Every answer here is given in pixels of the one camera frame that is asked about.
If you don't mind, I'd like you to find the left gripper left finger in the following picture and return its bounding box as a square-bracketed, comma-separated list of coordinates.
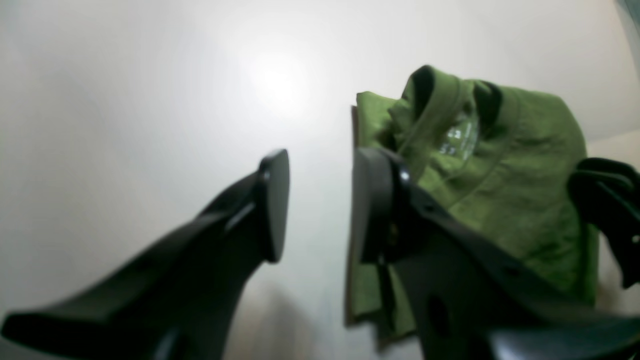
[1, 149, 290, 360]

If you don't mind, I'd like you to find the green t-shirt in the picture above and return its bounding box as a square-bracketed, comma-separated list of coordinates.
[345, 65, 601, 346]

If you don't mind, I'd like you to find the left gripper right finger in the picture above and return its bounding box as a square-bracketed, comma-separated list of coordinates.
[351, 148, 639, 360]

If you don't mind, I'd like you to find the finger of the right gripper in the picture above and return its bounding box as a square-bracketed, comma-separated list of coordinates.
[567, 157, 640, 289]

